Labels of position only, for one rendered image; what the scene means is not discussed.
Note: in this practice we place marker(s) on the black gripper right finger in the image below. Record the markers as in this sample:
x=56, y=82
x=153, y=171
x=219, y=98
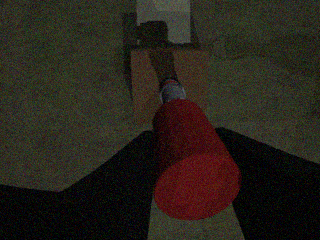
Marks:
x=279, y=197

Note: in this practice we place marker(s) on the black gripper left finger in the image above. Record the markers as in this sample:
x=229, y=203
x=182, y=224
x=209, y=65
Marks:
x=111, y=203

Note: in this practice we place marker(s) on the red cylinder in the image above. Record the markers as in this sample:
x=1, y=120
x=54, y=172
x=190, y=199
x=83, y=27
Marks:
x=195, y=177

